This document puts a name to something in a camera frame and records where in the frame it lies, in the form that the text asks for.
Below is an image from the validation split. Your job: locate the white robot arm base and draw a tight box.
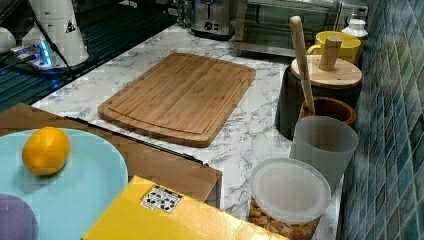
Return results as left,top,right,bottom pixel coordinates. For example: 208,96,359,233
10,0,90,71

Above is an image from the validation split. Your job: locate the silver toaster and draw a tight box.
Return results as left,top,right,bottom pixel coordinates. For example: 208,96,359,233
191,0,239,39

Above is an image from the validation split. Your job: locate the silver toaster oven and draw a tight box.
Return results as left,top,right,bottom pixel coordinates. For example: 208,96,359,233
233,0,368,57

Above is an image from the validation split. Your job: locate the bamboo cutting board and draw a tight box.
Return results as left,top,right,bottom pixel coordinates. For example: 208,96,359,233
98,53,256,147

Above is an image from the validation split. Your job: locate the wooden tray box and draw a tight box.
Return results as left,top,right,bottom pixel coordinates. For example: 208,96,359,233
0,103,222,208

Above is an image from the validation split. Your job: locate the plastic food container with lid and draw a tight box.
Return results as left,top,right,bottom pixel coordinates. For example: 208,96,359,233
248,158,331,240

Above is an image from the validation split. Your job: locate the yellow cardboard box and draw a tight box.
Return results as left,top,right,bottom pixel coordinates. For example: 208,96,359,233
82,177,288,240

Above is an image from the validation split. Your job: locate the translucent plastic cup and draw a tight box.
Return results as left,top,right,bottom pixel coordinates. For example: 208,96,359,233
289,116,359,192

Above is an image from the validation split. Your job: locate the brown wooden cup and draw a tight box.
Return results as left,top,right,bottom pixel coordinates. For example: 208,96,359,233
313,97,357,127

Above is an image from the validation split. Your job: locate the black canister with wooden lid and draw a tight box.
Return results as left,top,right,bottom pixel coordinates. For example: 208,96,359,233
274,54,362,140

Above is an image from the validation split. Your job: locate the yellow mug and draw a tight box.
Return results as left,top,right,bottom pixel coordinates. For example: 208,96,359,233
307,31,361,65

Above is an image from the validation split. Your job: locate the light blue plate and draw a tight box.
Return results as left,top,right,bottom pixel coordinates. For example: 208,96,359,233
0,129,128,240

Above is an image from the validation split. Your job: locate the yellow lemon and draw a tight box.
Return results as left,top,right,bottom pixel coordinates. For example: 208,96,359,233
22,127,71,176

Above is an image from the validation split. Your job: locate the purple object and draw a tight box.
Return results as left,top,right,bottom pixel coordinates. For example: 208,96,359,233
0,194,39,240

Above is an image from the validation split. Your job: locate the black cable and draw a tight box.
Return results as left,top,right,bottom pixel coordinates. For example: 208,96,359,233
26,0,76,79

